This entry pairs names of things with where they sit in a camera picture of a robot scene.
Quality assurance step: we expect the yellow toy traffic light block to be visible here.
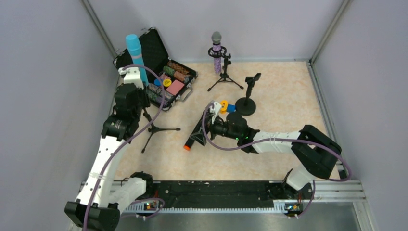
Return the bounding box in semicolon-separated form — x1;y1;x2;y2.
220;100;229;114

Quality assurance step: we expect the blue toy block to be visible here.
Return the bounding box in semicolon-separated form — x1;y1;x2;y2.
227;104;236;113

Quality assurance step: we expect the blue tan chip stack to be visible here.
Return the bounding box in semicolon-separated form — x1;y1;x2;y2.
147;83;175;101

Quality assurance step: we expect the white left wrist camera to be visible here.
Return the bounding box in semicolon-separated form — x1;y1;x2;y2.
118;67;145;89

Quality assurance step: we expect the purple glitter microphone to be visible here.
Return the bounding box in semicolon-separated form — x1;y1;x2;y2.
211;31;222;74

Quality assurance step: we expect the black round base stand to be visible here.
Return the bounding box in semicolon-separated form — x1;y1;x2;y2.
235;73;262;116

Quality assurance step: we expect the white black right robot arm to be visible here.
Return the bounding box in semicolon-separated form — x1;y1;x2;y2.
186;111;342;191

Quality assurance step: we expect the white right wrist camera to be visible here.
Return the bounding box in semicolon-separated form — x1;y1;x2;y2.
209;101;222;124

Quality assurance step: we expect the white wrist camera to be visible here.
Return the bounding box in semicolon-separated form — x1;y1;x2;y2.
118;67;145;89
209;101;222;124

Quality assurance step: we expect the red tan chip stack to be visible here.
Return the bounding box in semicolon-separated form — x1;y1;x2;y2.
163;61;193;83

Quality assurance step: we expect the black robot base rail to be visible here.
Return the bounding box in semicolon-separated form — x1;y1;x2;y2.
139;180;313;209

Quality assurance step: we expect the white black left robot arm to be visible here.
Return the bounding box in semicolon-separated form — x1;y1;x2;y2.
64;83;149;231

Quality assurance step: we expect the teal blue microphone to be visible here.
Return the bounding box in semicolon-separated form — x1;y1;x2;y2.
126;34;149;86

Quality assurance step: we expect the purple chip stack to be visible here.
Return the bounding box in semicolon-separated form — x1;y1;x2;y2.
147;90;169;108

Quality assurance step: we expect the yellow big blind button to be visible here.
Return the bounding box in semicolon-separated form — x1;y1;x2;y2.
162;78;172;88

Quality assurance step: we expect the black tripod mic stand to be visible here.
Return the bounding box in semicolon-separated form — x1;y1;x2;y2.
141;107;181;153

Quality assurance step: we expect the black poker chip case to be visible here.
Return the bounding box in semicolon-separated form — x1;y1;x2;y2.
113;27;198;111

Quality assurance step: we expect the black orange-tipped microphone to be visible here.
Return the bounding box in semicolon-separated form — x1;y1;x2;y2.
183;111;208;151

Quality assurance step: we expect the blue dealer button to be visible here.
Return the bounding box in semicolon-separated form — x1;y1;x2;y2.
153;78;163;87

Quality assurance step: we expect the red card deck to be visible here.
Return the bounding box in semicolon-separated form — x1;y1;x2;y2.
166;80;185;96

